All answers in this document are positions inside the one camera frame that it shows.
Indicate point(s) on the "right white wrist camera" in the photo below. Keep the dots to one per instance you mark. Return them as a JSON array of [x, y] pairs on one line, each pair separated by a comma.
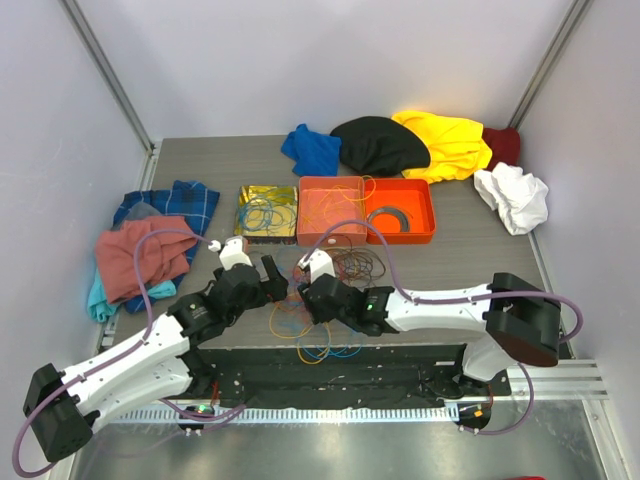
[[317, 264]]

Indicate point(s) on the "gold metal tin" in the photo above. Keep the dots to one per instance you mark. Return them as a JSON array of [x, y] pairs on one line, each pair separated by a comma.
[[267, 214]]

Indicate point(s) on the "black cloth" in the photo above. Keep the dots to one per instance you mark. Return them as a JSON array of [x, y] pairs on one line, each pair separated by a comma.
[[380, 147]]

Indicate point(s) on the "white cloth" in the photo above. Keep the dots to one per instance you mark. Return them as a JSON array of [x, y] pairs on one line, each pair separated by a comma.
[[519, 199]]

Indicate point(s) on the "white slotted cable duct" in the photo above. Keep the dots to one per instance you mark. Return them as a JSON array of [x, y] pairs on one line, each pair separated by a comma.
[[162, 414]]

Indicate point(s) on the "blue plaid cloth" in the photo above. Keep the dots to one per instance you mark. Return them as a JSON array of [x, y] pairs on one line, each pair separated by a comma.
[[192, 200]]

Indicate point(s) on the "salmon pink plastic box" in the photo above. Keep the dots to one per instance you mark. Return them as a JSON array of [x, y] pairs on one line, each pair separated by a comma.
[[326, 201]]

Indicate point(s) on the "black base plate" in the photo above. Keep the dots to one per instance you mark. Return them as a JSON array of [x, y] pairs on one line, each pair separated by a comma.
[[375, 377]]

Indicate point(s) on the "orange plastic box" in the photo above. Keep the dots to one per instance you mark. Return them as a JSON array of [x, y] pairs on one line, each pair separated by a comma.
[[401, 210]]

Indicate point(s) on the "salmon red cloth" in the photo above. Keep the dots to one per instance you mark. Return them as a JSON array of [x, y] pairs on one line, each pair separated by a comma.
[[151, 250]]

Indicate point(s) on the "yellow cloth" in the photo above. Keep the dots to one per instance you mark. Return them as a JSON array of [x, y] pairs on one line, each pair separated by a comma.
[[456, 145]]

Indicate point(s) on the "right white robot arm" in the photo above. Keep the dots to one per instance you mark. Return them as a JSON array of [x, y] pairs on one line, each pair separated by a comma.
[[501, 323]]

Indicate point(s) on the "dark red cloth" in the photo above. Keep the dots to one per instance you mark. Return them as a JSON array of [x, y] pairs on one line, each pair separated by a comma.
[[505, 145]]

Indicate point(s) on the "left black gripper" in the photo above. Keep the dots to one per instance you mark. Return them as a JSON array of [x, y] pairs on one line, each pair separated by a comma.
[[264, 292]]

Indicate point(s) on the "teal cloth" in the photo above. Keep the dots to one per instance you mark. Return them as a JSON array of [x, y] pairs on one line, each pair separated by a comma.
[[100, 309]]

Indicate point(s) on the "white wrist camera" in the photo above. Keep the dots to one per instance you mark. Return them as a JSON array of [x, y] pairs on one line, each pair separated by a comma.
[[317, 264], [234, 251]]

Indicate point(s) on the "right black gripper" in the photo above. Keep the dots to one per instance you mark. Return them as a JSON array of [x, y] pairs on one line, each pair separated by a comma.
[[318, 313]]

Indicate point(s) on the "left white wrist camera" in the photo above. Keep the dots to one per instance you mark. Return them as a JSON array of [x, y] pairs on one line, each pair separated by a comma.
[[234, 251]]

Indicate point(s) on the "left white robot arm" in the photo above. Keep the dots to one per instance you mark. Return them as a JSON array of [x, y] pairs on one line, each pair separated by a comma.
[[65, 408]]

